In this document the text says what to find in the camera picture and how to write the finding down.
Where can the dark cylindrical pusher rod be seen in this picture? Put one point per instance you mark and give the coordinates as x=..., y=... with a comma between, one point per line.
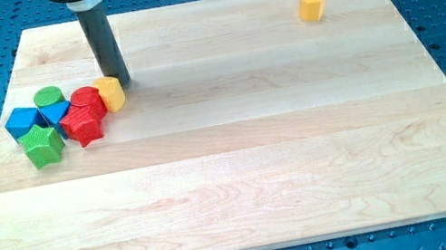
x=97, y=30

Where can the yellow heart block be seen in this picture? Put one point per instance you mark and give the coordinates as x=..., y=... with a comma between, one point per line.
x=111, y=93

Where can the yellow hexagon block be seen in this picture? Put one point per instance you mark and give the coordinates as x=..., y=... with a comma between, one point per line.
x=311, y=10

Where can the green cylinder block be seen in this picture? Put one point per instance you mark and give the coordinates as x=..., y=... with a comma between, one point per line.
x=48, y=96

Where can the red cylinder block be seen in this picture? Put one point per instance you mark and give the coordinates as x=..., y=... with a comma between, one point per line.
x=89, y=97

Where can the blue triangle block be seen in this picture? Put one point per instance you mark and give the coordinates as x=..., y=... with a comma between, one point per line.
x=53, y=115

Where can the red star block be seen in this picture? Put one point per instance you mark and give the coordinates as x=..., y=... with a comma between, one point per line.
x=82, y=124

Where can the blue cube block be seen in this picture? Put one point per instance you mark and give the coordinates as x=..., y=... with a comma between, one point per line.
x=21, y=120

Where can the green star block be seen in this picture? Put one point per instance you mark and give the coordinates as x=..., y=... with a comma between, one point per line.
x=42, y=146

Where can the light wooden board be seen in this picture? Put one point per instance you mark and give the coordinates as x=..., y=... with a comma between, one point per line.
x=245, y=128

